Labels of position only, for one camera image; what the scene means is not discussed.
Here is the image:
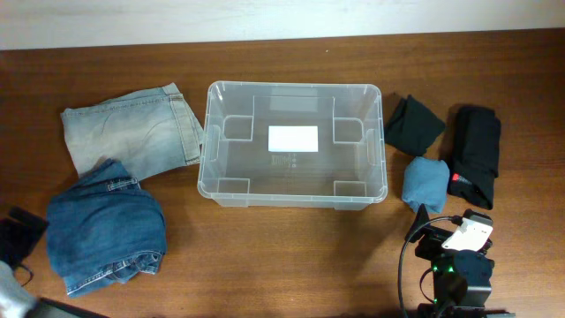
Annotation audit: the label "white label in bin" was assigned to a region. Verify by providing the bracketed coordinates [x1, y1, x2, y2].
[268, 125, 319, 153]

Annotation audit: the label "blue rolled cloth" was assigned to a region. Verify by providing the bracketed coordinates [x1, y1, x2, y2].
[402, 156, 449, 214]

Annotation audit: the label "clear plastic storage bin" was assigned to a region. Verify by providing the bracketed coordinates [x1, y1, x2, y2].
[198, 81, 388, 210]

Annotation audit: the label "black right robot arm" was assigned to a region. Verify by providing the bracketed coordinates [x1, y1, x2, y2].
[397, 205, 515, 318]

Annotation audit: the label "light blue jeans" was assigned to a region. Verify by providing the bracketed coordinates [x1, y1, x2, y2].
[61, 83, 204, 180]

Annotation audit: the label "black rolled garment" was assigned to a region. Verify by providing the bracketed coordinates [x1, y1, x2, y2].
[448, 105, 501, 210]

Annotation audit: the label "dark green folded cloth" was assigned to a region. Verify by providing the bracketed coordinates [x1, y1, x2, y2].
[384, 95, 446, 156]

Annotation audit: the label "dark blue jeans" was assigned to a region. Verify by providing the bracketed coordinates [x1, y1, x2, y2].
[47, 159, 167, 298]

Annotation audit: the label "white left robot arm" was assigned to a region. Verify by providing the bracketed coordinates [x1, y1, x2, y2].
[1, 202, 104, 318]

